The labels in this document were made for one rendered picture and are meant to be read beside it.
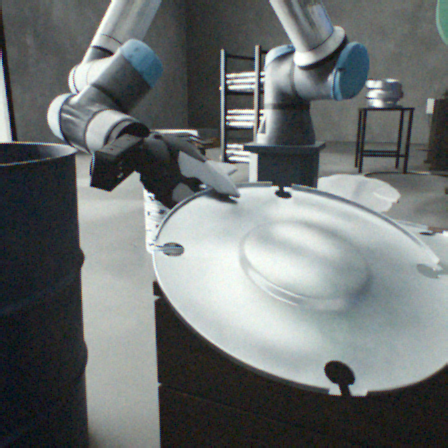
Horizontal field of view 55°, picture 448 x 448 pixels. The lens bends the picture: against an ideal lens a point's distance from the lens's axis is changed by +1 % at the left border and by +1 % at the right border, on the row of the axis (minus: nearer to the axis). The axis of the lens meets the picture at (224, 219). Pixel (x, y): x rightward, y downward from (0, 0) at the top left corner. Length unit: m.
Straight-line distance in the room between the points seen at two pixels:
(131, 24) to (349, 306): 0.64
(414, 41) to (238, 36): 2.92
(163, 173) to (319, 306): 0.27
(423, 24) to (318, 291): 7.44
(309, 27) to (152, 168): 0.51
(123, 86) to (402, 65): 7.13
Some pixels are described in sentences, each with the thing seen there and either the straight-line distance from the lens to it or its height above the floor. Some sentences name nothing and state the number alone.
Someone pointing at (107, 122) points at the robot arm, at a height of 0.52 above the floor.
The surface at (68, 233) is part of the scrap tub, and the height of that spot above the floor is 0.38.
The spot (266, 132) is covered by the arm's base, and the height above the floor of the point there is 0.48.
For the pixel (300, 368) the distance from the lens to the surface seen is 0.33.
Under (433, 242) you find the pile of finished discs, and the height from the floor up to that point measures 0.36.
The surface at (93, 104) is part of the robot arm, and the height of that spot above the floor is 0.54.
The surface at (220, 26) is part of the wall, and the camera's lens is 8.49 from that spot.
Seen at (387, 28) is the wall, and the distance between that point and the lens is 7.77.
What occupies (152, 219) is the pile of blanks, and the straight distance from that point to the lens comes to 1.60.
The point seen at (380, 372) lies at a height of 0.35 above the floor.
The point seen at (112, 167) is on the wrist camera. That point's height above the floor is 0.47.
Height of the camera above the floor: 0.54
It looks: 15 degrees down
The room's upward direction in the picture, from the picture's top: straight up
